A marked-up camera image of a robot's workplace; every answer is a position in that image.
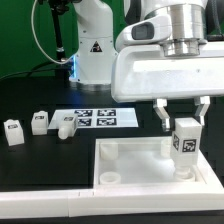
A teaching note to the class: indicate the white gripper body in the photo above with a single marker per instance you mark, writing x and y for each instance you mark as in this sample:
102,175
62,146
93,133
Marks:
143,73

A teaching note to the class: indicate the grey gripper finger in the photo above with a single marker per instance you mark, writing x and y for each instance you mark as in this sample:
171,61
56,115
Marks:
202,104
159,106

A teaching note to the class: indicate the white square tabletop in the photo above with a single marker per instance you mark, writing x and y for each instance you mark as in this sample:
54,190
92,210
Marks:
133,162

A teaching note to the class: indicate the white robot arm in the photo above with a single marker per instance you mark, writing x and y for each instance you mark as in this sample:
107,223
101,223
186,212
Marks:
96,55

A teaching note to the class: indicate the white sheet with markers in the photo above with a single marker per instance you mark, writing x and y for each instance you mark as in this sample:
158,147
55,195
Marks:
98,118

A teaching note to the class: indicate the white L-shaped fence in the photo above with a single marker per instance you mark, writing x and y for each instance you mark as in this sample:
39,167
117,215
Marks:
204,193

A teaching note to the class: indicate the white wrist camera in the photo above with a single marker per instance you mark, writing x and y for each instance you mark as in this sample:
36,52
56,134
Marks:
152,30

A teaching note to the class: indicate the black camera stand pole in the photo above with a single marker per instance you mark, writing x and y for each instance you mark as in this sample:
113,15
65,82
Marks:
57,7

